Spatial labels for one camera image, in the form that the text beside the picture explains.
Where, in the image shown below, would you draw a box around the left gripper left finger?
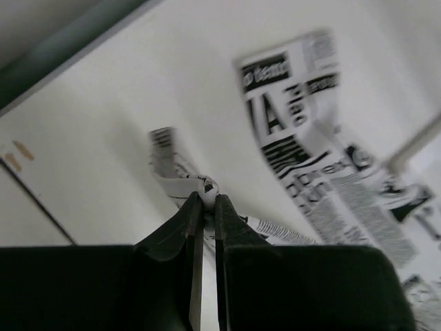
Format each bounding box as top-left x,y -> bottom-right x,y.
1,194 -> 203,330

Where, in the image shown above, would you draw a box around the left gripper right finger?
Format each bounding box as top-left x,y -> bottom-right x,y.
215,194 -> 416,330

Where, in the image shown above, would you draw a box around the newspaper print trousers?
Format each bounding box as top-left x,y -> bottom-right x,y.
147,29 -> 441,331

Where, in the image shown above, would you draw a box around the white clothes rack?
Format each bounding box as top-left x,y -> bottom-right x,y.
386,114 -> 440,172

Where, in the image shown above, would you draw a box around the aluminium rail left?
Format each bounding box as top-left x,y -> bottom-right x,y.
1,1 -> 160,117

